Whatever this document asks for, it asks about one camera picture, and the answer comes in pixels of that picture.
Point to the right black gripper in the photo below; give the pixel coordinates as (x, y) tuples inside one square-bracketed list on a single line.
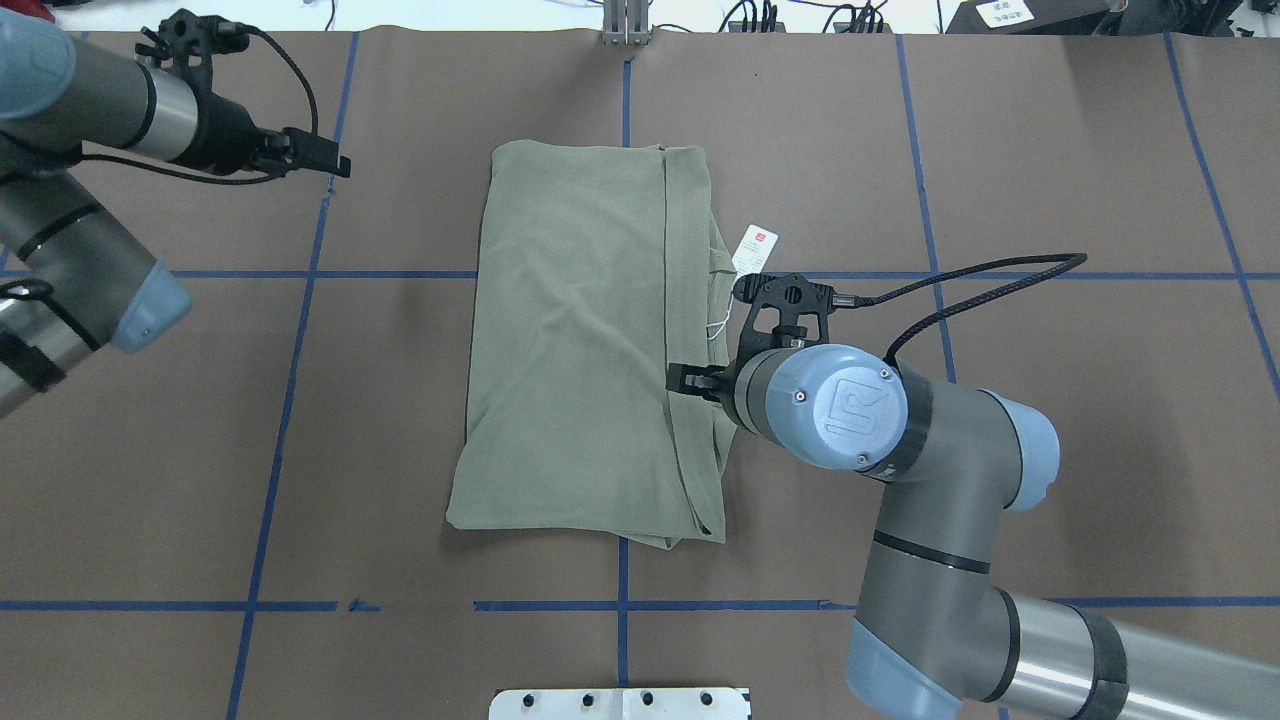
[(697, 381)]

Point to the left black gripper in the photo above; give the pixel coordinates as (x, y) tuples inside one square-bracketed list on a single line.
[(226, 134)]

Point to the green long sleeve shirt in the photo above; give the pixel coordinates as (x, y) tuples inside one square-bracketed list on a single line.
[(598, 268)]

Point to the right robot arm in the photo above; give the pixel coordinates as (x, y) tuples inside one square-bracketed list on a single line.
[(930, 629)]

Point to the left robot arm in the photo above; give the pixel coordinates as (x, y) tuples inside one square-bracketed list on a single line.
[(90, 283)]

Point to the white paper hang tag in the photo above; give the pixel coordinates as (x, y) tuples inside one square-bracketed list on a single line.
[(754, 250)]

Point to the red cylindrical bottle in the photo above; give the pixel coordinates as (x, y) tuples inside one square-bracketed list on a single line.
[(32, 8)]

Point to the black box with label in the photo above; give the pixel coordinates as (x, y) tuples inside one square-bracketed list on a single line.
[(1027, 18)]

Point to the white camera mast pedestal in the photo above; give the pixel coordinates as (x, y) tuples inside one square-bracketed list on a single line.
[(623, 703)]

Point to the aluminium frame post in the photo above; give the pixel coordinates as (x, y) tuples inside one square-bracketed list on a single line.
[(626, 23)]

